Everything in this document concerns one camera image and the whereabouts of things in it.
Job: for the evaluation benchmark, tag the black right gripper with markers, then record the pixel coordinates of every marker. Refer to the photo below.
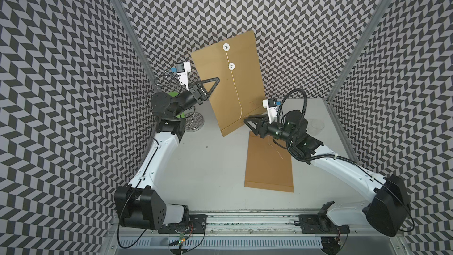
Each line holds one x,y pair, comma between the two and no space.
261,127

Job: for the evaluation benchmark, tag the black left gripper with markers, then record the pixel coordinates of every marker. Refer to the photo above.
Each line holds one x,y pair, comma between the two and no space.
199,92

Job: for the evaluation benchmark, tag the brown kraft file bag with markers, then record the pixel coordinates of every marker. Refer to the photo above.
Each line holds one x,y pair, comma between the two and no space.
268,167

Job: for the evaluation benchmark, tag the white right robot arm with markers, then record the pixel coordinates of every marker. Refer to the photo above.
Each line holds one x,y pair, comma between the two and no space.
386,205

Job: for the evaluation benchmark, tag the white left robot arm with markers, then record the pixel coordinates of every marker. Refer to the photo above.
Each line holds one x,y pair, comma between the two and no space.
138,203

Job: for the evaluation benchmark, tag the green plastic wine glass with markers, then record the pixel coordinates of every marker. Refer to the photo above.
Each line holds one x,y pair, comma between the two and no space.
178,103

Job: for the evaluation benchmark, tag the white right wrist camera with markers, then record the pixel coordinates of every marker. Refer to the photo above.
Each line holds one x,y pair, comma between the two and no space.
272,106

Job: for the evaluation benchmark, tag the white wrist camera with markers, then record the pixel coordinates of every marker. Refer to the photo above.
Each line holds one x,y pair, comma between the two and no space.
181,70
272,106

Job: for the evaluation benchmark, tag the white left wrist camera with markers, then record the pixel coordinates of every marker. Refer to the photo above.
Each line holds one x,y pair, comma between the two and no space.
181,70

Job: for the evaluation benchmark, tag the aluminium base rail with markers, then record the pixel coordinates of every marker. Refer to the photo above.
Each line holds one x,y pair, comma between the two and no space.
251,233

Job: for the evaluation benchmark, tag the left aluminium corner post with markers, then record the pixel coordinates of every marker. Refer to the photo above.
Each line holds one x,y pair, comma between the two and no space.
129,30

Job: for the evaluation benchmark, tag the aluminium corner post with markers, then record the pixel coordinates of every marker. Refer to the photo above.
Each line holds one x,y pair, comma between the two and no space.
129,30
377,15

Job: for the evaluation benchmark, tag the right aluminium corner post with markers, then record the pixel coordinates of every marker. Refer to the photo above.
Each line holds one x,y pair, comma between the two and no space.
377,15

